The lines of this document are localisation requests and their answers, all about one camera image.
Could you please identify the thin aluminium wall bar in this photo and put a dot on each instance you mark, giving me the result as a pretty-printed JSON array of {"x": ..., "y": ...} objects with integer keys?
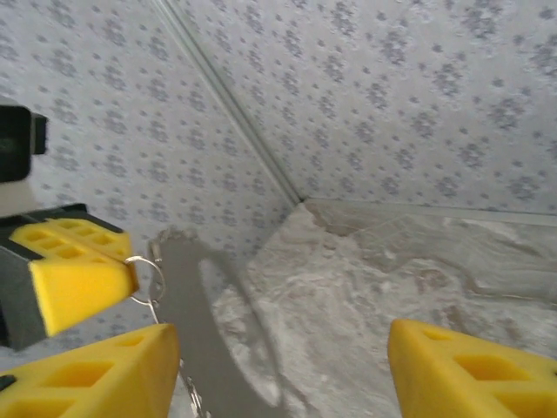
[{"x": 435, "y": 211}]

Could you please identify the small silver keyring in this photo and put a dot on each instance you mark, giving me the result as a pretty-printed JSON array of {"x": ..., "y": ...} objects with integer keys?
[{"x": 141, "y": 258}]

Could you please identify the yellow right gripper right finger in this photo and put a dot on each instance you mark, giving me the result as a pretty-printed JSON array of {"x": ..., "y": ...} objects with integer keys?
[{"x": 418, "y": 383}]

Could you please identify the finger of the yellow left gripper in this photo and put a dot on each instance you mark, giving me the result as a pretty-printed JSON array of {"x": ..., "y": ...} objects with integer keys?
[
  {"x": 87, "y": 291},
  {"x": 109, "y": 244}
]

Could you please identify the aluminium frame post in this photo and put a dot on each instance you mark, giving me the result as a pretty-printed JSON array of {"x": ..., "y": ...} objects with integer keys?
[{"x": 227, "y": 99}]

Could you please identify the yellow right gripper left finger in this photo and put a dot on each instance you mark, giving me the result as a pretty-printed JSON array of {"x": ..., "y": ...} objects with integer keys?
[{"x": 143, "y": 383}]

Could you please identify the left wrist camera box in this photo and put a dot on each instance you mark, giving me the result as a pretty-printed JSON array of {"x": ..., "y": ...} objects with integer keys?
[{"x": 15, "y": 143}]

